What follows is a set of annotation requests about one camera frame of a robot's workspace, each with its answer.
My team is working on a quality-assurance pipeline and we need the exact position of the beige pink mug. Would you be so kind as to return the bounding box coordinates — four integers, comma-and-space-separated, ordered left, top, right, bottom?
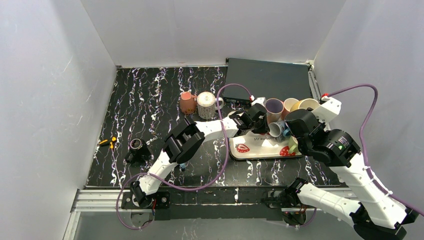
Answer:
265, 98, 284, 124

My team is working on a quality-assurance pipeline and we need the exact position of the white floral mug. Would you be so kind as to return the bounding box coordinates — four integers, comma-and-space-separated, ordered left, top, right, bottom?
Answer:
196, 91, 224, 120

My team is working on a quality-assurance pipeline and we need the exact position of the light green mug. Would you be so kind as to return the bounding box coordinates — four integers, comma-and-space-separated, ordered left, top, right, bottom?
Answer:
287, 136, 299, 156

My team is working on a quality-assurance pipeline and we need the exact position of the small grey blue mug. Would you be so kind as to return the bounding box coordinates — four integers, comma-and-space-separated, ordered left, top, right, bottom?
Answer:
268, 120, 292, 142

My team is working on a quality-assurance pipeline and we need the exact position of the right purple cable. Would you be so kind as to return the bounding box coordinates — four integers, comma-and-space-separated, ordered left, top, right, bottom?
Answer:
326, 84, 424, 218

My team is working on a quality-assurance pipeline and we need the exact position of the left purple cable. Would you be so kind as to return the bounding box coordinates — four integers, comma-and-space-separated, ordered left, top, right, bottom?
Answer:
115, 83, 254, 231

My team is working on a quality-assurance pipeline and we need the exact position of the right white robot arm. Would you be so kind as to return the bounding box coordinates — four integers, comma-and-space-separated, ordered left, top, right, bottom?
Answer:
285, 97, 418, 240

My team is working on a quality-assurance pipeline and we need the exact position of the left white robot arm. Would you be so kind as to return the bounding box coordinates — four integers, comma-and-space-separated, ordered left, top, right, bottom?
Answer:
130, 103, 269, 205

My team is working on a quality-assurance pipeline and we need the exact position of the purple cable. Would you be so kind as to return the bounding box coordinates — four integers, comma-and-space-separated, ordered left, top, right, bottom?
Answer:
115, 83, 254, 231
326, 84, 424, 218

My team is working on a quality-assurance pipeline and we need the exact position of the yellow mug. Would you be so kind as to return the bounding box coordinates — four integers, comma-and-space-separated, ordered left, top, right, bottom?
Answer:
290, 98, 320, 112

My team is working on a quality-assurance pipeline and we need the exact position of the brown mug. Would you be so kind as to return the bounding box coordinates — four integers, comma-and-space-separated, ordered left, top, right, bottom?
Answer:
179, 91, 197, 115

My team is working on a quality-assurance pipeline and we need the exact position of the strawberry print white tray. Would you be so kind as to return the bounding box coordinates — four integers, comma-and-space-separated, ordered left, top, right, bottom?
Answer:
229, 131, 302, 161

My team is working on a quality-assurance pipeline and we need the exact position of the yellow black small tool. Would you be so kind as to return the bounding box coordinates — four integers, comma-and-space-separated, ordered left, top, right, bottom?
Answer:
98, 136, 117, 149

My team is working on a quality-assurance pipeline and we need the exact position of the black mug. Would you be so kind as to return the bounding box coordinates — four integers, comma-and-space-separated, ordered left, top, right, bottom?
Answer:
124, 138, 153, 165

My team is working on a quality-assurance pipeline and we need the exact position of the dark flat metal box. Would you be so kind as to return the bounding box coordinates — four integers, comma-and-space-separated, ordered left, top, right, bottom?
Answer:
225, 58, 312, 101

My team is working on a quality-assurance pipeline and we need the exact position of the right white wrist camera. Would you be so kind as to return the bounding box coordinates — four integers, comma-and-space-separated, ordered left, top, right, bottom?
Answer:
311, 93, 342, 124

